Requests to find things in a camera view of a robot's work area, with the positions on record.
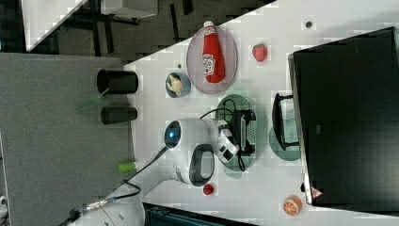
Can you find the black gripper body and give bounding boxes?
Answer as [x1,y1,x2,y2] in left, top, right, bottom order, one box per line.
[231,109,256,156]

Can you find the mint green oval strainer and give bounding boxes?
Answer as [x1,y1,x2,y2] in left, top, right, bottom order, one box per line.
[215,94,267,179]

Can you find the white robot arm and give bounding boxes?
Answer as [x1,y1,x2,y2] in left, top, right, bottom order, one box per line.
[64,108,256,226]

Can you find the red ketchup bottle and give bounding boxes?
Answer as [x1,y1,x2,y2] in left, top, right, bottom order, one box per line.
[202,21,226,84]

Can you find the small blue bowl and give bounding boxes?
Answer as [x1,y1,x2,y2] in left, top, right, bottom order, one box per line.
[166,73,191,98]

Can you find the yellow toy chicken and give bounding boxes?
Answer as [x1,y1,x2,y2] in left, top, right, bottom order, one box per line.
[166,74,183,96]

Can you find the grey round plate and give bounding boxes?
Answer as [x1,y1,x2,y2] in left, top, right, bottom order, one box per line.
[186,27,237,94]

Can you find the dark red toy strawberry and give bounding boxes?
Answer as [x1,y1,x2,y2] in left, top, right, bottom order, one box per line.
[202,184,215,196]

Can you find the orange slice toy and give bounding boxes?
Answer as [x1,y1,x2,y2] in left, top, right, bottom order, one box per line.
[282,195,302,217]

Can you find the large black cup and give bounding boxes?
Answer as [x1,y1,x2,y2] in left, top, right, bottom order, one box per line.
[96,70,139,94]

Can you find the small black cup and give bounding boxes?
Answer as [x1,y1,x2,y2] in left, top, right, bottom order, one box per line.
[101,107,137,124]

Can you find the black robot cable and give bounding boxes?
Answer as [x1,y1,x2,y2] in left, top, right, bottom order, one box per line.
[57,98,247,226]

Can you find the blue metal frame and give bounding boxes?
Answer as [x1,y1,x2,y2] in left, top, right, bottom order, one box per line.
[143,202,256,226]

